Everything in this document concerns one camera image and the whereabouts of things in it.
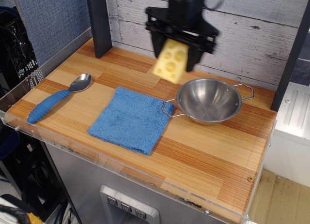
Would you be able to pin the clear acrylic table guard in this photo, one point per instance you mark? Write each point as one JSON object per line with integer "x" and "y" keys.
{"x": 195, "y": 173}

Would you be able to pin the folded blue cloth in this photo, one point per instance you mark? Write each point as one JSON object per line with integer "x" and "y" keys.
{"x": 132, "y": 120}

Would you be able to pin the blue fabric partition panel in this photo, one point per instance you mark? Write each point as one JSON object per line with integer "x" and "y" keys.
{"x": 55, "y": 28}

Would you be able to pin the black wire crate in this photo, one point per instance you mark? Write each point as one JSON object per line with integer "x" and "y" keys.
{"x": 17, "y": 57}

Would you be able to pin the dark grey post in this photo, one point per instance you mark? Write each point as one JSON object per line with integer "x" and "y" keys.
{"x": 99, "y": 20}
{"x": 292, "y": 59}

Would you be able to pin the yellow plastic cheese wedge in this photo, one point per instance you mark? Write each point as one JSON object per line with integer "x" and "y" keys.
{"x": 172, "y": 61}

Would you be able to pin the steel bowl with wire handles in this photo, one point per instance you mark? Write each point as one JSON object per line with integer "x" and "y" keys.
{"x": 210, "y": 101}

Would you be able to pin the grey dispenser control panel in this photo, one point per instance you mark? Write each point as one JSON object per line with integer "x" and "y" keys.
{"x": 123, "y": 209}

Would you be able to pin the white ribbed side unit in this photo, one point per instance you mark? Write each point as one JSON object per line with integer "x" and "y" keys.
{"x": 288, "y": 153}

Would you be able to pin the yellow object bottom left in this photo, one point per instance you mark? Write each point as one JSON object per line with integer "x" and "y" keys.
{"x": 34, "y": 219}

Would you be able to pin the blue handled metal spoon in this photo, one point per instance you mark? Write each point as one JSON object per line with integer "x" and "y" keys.
{"x": 79, "y": 84}

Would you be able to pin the dark grey right post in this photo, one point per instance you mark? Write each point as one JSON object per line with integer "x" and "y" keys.
{"x": 292, "y": 59}

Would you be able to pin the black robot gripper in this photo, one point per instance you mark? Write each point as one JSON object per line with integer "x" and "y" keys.
{"x": 182, "y": 21}

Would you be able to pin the dark grey left post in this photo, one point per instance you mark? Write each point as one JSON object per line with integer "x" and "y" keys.
{"x": 99, "y": 20}

